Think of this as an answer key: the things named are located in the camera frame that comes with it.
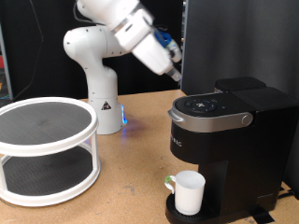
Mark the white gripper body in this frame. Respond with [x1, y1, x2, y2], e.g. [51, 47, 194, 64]
[130, 32, 176, 77]

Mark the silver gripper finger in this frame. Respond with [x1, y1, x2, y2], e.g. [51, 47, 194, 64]
[164, 66, 183, 83]

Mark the black Keurig coffee machine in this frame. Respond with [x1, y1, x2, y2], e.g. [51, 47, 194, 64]
[164, 76, 299, 224]

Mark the white mug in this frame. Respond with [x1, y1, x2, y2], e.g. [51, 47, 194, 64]
[164, 170, 206, 217]

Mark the dark grey backdrop panel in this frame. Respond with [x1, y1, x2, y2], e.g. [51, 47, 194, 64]
[179, 0, 299, 200]

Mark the black backdrop curtain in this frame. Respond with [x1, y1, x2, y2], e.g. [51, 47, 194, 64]
[0, 0, 185, 101]

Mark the white two-tier turntable stand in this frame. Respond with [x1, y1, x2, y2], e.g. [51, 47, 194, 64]
[0, 96, 102, 208]

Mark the black tape strip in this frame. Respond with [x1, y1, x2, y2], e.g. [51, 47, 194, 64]
[249, 206, 276, 224]

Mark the black camera cable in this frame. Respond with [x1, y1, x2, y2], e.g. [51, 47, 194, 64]
[12, 0, 171, 101]

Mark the grey metal frame post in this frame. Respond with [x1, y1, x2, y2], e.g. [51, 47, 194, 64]
[0, 22, 14, 101]

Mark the black power cord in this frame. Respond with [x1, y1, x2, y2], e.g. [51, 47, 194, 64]
[276, 186, 295, 201]

